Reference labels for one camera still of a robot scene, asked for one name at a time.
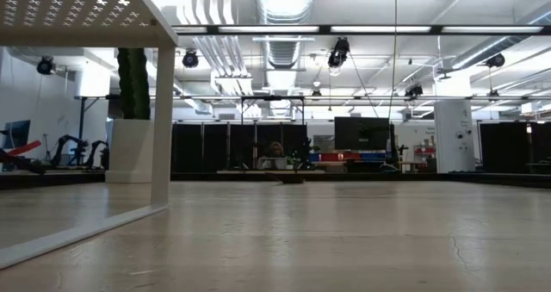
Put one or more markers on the black teardrop plate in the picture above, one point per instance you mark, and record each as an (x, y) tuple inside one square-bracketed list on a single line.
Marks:
[(290, 179)]

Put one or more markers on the black background robot arm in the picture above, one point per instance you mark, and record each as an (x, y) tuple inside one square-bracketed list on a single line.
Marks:
[(103, 154), (60, 142)]

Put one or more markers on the person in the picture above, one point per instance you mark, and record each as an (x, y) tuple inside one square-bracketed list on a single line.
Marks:
[(275, 150)]

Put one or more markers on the small potted plant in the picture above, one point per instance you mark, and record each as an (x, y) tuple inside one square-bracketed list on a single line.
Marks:
[(295, 158)]

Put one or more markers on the red and blue bench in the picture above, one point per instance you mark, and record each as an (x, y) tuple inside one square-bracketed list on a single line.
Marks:
[(331, 157)]

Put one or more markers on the large black monitor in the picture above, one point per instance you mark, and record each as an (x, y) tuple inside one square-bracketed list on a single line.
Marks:
[(361, 132)]

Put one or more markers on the black partition panels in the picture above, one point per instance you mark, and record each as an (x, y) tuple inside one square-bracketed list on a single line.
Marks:
[(189, 147), (503, 147)]

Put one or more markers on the black ceiling spotlight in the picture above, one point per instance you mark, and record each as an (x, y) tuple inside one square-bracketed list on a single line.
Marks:
[(414, 91), (190, 60), (338, 53), (45, 66), (496, 60)]

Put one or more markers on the black overhead light bar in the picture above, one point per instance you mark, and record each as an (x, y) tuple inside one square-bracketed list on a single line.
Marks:
[(325, 29)]

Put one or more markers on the white perforated riser shelf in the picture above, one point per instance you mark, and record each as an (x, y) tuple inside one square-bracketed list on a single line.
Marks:
[(159, 111)]

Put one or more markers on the white hexagonal pot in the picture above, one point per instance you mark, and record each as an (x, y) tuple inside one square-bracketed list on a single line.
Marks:
[(129, 150)]

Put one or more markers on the green cactus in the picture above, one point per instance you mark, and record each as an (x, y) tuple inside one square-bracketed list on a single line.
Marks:
[(133, 85)]

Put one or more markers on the white square column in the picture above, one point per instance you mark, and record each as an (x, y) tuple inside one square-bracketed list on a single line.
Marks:
[(454, 128)]

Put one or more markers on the red bar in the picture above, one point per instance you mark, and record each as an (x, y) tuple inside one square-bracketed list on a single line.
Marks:
[(26, 147)]

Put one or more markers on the silver ceiling duct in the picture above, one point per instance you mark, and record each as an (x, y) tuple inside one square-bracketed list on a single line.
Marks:
[(284, 55)]

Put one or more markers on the black aluminium table frame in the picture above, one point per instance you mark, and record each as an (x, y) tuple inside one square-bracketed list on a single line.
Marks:
[(387, 176)]

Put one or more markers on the wall monitor screen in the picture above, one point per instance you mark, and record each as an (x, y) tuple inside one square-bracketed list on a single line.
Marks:
[(19, 130)]

